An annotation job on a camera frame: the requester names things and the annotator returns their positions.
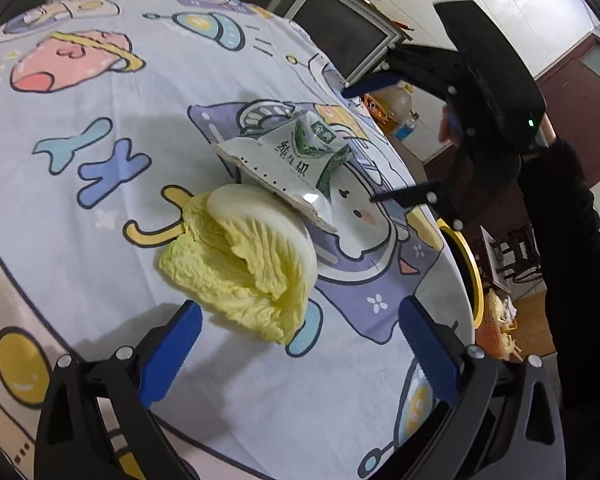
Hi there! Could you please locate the brown wooden door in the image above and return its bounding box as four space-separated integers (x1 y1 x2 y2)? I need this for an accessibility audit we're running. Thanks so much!
537 35 600 186

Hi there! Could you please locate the dark wooden chair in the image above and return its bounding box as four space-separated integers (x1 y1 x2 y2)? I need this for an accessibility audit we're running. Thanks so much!
490 225 548 286

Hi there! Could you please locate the counter cabinet with glass doors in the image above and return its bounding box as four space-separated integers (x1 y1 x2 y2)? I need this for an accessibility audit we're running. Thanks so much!
45 0 413 86

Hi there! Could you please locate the white green snack bag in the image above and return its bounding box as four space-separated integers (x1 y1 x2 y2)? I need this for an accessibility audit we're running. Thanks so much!
211 110 353 233

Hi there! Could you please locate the blue liquid bottle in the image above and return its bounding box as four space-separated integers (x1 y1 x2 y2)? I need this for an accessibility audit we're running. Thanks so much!
392 110 421 142

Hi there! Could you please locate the napa cabbage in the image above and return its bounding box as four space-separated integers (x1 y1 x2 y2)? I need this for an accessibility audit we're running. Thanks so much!
155 182 320 346

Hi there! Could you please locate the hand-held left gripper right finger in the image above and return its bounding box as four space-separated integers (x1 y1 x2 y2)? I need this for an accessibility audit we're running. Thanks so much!
397 296 567 480

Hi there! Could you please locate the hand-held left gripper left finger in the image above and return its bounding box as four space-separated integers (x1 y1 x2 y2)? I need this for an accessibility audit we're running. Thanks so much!
34 300 204 480

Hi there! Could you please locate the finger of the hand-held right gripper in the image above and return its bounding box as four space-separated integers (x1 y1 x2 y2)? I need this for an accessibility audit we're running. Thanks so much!
369 130 481 233
341 42 476 106

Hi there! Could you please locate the brown bin with orange rim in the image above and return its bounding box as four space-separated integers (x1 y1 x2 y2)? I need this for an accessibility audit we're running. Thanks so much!
361 94 387 128

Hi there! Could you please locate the cartoon printed tablecloth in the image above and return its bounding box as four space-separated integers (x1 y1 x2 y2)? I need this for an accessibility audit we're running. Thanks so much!
0 0 481 480

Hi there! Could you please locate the orange mesh bag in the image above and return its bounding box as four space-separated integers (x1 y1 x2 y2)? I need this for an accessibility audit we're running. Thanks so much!
472 292 518 361

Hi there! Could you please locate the person's right forearm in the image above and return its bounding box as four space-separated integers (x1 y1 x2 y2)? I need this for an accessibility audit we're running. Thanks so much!
517 139 600 411

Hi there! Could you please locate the large cooking oil bottle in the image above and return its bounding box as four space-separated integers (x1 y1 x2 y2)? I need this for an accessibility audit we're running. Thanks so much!
372 82 415 136

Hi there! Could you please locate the yellow-rimmed trash bin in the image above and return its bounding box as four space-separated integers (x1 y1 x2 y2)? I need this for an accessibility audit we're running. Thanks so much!
437 217 523 361

